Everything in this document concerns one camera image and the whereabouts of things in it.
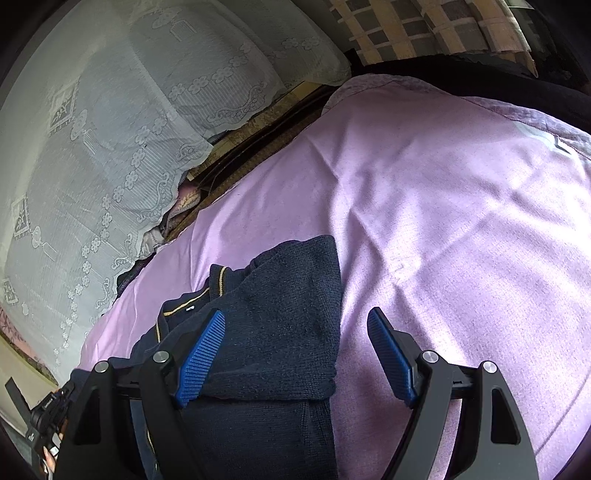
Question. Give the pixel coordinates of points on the pink folded cloth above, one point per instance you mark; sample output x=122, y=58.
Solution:
x=184, y=203

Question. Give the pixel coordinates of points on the beige grey checked blanket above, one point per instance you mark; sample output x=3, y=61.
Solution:
x=401, y=27

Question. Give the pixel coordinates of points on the navy knit sweater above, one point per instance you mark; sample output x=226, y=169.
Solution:
x=286, y=300

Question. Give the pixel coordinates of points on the person's left hand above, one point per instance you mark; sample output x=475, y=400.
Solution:
x=49, y=458

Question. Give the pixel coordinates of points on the dark cloth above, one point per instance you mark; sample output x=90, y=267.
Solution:
x=461, y=64

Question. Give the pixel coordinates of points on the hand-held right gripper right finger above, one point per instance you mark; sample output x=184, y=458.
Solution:
x=392, y=357

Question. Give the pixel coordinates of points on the lilac bed sheet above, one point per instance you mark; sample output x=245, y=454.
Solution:
x=438, y=207

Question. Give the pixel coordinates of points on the white lace cover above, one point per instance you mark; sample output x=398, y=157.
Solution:
x=207, y=55
x=69, y=184

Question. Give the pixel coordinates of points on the woven straw mat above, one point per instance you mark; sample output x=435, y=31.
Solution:
x=258, y=134

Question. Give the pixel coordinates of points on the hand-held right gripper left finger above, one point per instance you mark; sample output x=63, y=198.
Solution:
x=203, y=355

